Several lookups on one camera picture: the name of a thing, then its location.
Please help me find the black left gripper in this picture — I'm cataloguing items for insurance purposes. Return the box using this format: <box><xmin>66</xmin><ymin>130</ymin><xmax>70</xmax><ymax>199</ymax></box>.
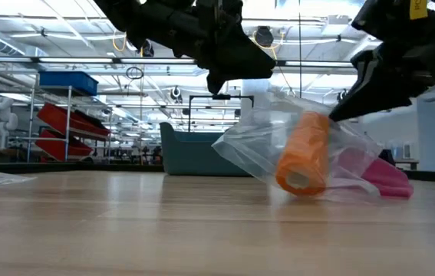
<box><xmin>93</xmin><ymin>0</ymin><xmax>278</xmax><ymax>95</ymax></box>

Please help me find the pink bandage roll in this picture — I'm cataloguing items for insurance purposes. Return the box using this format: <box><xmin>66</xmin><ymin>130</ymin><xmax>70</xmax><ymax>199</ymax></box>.
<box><xmin>334</xmin><ymin>147</ymin><xmax>415</xmax><ymax>200</ymax></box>

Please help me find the orange bandage roll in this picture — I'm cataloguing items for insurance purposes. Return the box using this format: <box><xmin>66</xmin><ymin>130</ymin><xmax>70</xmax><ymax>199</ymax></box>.
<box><xmin>275</xmin><ymin>110</ymin><xmax>331</xmax><ymax>198</ymax></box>

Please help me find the thin black gantry stand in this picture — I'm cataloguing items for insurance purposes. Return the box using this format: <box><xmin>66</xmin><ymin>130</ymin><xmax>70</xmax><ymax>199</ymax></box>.
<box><xmin>187</xmin><ymin>93</ymin><xmax>255</xmax><ymax>134</ymax></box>

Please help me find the teal plastic bin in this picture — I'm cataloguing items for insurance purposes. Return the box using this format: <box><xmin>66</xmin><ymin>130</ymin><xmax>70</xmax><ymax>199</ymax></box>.
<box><xmin>159</xmin><ymin>121</ymin><xmax>255</xmax><ymax>178</ymax></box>

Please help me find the blue plastic storage bin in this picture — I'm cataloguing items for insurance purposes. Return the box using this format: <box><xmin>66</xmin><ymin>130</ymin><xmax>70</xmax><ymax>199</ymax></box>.
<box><xmin>38</xmin><ymin>71</ymin><xmax>99</xmax><ymax>97</ymax></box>

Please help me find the red slanted storage bin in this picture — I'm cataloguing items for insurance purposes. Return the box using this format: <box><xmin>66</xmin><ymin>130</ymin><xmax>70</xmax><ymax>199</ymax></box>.
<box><xmin>35</xmin><ymin>102</ymin><xmax>112</xmax><ymax>140</ymax></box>
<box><xmin>34</xmin><ymin>129</ymin><xmax>94</xmax><ymax>162</ymax></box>

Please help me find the metal rack with slanted bins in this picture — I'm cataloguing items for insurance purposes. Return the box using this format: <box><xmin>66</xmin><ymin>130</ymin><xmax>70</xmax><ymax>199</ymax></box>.
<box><xmin>25</xmin><ymin>71</ymin><xmax>113</xmax><ymax>164</ymax></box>

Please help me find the yellow cable tag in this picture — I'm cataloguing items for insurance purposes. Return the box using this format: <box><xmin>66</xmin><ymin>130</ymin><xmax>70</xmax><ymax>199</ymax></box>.
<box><xmin>409</xmin><ymin>0</ymin><xmax>430</xmax><ymax>21</ymax></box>

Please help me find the black hanging cable ring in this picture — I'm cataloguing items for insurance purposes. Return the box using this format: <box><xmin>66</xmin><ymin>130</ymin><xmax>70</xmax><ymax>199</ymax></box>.
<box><xmin>125</xmin><ymin>65</ymin><xmax>145</xmax><ymax>81</ymax></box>

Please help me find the black aluminium table frame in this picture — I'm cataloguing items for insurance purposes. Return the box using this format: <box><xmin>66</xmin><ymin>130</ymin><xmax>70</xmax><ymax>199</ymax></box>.
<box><xmin>0</xmin><ymin>161</ymin><xmax>435</xmax><ymax>182</ymax></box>

